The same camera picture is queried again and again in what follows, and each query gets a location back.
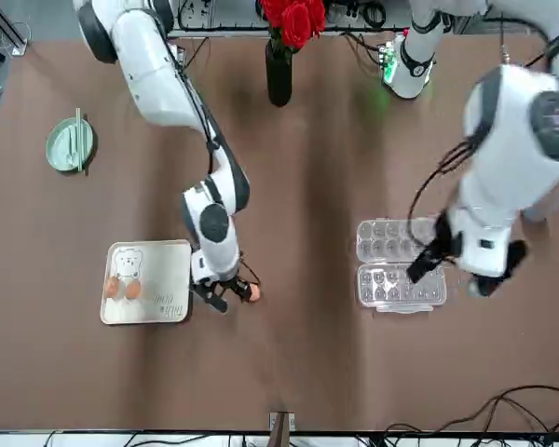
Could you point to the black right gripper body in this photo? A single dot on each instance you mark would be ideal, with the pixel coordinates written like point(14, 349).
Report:
point(221, 283)

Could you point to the brown egg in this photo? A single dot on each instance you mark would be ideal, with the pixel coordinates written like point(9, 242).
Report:
point(255, 293)
point(112, 288)
point(132, 290)

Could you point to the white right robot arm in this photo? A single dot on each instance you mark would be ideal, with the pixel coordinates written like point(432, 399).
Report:
point(154, 79)

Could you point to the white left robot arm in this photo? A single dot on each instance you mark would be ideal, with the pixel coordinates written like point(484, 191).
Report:
point(508, 153)

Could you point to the cream-white bear tray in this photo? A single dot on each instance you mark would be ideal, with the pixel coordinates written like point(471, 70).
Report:
point(163, 270)

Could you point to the clear plastic egg carton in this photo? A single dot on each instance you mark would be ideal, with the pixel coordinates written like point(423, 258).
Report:
point(382, 237)

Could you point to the white side desk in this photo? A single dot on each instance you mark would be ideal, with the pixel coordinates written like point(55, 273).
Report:
point(98, 440)

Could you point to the pale green fork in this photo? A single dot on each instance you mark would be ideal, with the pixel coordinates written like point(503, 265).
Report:
point(73, 153)

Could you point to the pale chopstick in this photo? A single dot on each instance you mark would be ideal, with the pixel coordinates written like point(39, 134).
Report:
point(80, 144)
point(77, 135)

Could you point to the pale green spoon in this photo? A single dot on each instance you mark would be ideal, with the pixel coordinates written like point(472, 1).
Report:
point(68, 139)

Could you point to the pale green round plate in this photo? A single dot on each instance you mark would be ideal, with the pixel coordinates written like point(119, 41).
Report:
point(58, 149)

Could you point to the white rear bench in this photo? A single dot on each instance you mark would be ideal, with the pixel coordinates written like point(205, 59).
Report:
point(242, 21)

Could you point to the red rose bouquet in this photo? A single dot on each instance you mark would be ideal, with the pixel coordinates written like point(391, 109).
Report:
point(298, 23)

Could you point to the aluminium profile post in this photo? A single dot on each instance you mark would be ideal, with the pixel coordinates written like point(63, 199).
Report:
point(282, 428)

